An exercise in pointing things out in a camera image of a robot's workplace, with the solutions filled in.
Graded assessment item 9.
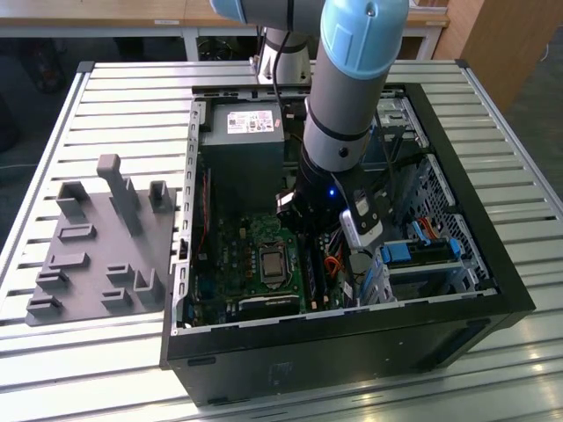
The black RAM slot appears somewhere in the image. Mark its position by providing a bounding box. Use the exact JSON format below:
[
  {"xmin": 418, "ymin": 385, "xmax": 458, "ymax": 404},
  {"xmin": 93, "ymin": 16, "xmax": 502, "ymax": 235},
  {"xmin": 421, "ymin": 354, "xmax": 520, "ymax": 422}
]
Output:
[{"xmin": 296, "ymin": 236, "xmax": 310, "ymax": 314}]

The CPU socket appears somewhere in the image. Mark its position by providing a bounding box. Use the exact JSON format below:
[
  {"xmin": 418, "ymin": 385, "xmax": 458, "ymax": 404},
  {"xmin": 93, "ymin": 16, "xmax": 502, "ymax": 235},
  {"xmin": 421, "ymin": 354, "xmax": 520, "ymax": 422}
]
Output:
[{"xmin": 257, "ymin": 239, "xmax": 290, "ymax": 291}]

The grey power supply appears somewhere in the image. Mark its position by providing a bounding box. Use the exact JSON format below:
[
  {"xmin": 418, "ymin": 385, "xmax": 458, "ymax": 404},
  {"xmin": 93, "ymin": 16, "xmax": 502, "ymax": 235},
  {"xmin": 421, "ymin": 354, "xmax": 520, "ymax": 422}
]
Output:
[{"xmin": 200, "ymin": 103, "xmax": 287, "ymax": 219}]

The round grey speaker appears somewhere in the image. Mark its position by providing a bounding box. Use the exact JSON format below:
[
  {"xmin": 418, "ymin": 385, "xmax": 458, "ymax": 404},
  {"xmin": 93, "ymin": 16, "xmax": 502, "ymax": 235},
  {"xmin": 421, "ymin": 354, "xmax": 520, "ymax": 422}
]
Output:
[{"xmin": 351, "ymin": 251, "xmax": 378, "ymax": 282}]

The silver CPU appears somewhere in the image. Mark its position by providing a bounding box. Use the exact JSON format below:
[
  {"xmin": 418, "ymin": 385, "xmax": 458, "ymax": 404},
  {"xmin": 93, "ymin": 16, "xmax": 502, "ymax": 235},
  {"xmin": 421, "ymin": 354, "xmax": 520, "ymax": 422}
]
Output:
[{"xmin": 262, "ymin": 253, "xmax": 283, "ymax": 279}]

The hard disk in blue carrier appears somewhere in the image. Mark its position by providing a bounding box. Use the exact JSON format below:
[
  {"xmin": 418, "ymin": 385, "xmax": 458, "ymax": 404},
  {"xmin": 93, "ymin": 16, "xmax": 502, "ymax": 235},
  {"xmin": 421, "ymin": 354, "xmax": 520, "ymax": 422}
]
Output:
[{"xmin": 381, "ymin": 236, "xmax": 462, "ymax": 267}]

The green motherboard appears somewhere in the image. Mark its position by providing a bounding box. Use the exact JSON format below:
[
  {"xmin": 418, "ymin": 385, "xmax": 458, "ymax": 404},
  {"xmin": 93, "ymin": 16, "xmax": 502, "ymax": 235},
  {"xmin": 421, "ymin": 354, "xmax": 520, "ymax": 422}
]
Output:
[{"xmin": 189, "ymin": 209, "xmax": 351, "ymax": 327}]

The large metal disk bay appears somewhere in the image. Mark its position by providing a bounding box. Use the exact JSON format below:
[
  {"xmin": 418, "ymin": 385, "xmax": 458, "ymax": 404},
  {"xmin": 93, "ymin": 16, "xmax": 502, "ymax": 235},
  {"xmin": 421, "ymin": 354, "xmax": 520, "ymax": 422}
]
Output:
[{"xmin": 362, "ymin": 91, "xmax": 431, "ymax": 177}]

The black graphics card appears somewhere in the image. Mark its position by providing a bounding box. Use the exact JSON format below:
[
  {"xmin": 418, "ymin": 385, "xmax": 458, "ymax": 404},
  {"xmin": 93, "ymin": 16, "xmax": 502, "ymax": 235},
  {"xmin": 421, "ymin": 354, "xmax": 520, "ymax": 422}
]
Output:
[{"xmin": 226, "ymin": 292, "xmax": 303, "ymax": 323}]

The small metal disk bay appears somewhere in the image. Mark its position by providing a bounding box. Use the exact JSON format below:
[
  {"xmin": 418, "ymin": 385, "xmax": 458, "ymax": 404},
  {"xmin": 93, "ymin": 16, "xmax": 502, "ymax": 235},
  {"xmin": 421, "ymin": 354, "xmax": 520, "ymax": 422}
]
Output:
[{"xmin": 372, "ymin": 236, "xmax": 492, "ymax": 304}]

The black PC case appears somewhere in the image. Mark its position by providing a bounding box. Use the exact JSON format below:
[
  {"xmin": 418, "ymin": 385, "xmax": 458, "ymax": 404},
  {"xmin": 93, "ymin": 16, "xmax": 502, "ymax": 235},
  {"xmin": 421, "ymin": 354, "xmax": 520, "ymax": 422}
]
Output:
[{"xmin": 157, "ymin": 81, "xmax": 537, "ymax": 408}]

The wooden cabinet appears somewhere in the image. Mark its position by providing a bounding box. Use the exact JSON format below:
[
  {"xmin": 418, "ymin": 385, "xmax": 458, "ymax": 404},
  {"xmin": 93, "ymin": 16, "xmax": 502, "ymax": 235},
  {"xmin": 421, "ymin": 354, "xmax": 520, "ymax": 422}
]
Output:
[{"xmin": 433, "ymin": 0, "xmax": 563, "ymax": 116}]

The grey parts rack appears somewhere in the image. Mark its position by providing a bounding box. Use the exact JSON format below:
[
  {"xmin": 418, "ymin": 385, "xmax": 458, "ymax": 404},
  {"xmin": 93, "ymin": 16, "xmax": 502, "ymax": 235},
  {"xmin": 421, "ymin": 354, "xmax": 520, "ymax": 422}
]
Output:
[{"xmin": 26, "ymin": 153, "xmax": 177, "ymax": 327}]

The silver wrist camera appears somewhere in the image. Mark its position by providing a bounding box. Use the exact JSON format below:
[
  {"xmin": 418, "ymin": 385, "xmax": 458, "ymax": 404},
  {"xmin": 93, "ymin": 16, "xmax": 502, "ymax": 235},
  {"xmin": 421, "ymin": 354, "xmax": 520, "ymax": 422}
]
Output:
[{"xmin": 339, "ymin": 208, "xmax": 384, "ymax": 251}]

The orange flat wire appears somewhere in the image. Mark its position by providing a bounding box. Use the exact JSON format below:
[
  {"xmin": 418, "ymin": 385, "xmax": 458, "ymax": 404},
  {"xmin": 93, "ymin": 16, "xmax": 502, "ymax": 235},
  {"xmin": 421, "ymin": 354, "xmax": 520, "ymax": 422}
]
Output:
[{"xmin": 324, "ymin": 256, "xmax": 355, "ymax": 277}]

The black cable bundle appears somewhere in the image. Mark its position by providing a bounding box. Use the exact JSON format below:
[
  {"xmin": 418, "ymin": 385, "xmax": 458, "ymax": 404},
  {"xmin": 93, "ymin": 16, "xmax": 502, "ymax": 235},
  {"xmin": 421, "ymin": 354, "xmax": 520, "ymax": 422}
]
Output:
[{"xmin": 327, "ymin": 153, "xmax": 430, "ymax": 258}]

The blue wire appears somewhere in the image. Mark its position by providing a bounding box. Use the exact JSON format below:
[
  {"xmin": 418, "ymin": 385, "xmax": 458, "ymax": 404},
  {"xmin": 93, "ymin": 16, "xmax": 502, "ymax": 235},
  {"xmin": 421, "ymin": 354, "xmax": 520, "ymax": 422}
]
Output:
[{"xmin": 411, "ymin": 221, "xmax": 432, "ymax": 246}]

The thin red wire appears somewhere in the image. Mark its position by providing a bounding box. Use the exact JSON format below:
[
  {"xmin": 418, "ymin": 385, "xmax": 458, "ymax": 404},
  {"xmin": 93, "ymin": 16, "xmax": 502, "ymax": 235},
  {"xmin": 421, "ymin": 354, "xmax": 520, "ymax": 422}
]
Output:
[{"xmin": 194, "ymin": 169, "xmax": 213, "ymax": 261}]

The red orange wire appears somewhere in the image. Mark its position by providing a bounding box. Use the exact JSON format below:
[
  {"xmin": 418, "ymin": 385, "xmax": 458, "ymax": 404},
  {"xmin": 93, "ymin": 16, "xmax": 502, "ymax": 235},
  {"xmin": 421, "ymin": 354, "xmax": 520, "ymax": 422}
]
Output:
[{"xmin": 417, "ymin": 216, "xmax": 446, "ymax": 241}]

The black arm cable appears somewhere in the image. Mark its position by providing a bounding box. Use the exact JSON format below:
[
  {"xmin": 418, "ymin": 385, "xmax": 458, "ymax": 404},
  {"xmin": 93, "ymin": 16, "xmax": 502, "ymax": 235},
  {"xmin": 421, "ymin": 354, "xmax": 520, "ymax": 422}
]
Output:
[{"xmin": 270, "ymin": 0, "xmax": 309, "ymax": 122}]

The wooden desk white frame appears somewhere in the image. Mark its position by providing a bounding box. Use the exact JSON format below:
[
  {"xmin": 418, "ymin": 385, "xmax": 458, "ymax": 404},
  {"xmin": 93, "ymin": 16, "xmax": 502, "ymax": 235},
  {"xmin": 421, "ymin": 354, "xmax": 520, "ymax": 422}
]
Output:
[{"xmin": 0, "ymin": 0, "xmax": 452, "ymax": 62}]

